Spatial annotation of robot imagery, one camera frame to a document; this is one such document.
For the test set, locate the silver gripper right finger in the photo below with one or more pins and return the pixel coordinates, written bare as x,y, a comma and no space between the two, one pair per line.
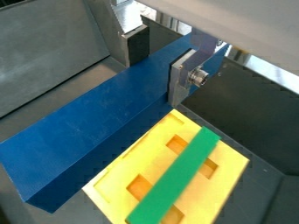
185,71

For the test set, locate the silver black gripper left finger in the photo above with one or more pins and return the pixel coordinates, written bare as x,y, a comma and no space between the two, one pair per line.
124,32

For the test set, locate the long blue block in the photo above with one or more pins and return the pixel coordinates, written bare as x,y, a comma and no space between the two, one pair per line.
54,156

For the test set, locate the yellow slotted board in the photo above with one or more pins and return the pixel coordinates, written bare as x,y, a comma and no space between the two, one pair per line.
124,182

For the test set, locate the long green block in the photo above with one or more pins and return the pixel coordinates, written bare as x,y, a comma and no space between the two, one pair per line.
157,201

